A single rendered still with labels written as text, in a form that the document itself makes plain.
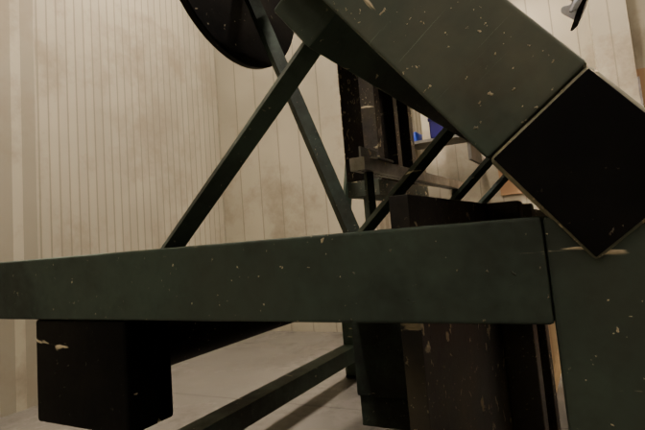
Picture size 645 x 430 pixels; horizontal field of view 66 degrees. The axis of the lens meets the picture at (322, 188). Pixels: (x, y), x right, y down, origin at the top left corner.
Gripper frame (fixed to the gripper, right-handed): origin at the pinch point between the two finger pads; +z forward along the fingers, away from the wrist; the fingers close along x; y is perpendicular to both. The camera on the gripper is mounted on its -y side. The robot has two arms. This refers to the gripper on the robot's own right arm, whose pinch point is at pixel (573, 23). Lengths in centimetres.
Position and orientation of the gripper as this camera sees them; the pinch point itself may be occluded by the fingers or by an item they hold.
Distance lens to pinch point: 158.7
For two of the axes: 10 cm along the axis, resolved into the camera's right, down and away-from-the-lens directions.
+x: -4.6, -0.5, -8.9
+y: -8.2, -3.5, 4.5
